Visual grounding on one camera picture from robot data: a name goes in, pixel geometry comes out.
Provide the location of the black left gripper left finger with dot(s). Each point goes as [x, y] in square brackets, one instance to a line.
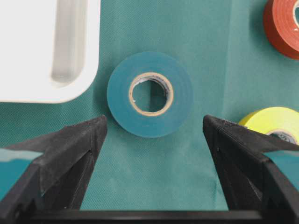
[51, 171]

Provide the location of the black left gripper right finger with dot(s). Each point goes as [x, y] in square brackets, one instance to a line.
[254, 170]

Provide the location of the yellow tape roll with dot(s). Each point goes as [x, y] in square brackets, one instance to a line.
[280, 122]

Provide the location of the teal tape roll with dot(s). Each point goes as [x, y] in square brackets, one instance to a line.
[150, 94]

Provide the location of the red tape roll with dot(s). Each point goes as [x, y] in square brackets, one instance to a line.
[281, 26]

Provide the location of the white plastic case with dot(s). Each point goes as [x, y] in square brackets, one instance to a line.
[49, 49]

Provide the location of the green table cloth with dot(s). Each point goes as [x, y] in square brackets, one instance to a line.
[220, 47]

